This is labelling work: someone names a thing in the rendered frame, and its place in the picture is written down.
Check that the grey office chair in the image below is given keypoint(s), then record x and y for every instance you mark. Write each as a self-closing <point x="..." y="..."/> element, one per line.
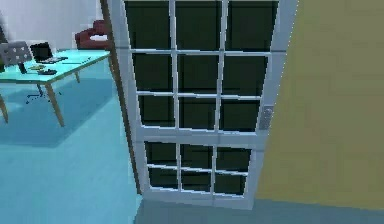
<point x="15" y="53"/>

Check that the white glazed room door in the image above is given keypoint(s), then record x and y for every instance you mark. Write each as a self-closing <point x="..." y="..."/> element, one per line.
<point x="200" y="136"/>

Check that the white cushion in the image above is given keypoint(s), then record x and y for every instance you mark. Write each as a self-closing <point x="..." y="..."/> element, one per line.
<point x="98" y="37"/>

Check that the black laptop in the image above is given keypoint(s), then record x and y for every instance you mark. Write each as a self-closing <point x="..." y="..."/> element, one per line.
<point x="44" y="54"/>

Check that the black flat dish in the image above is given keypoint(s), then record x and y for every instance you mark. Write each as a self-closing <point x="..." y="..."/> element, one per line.
<point x="47" y="71"/>

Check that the dark red armchair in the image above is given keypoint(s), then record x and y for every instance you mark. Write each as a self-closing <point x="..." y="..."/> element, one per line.
<point x="87" y="39"/>

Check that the turquoise table with wooden legs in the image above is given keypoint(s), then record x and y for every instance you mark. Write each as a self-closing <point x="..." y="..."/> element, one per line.
<point x="63" y="68"/>

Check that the olive flat object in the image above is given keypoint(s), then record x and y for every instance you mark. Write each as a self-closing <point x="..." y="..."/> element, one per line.
<point x="36" y="67"/>

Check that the dark thin pen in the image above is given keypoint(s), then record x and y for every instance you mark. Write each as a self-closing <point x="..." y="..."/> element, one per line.
<point x="85" y="60"/>

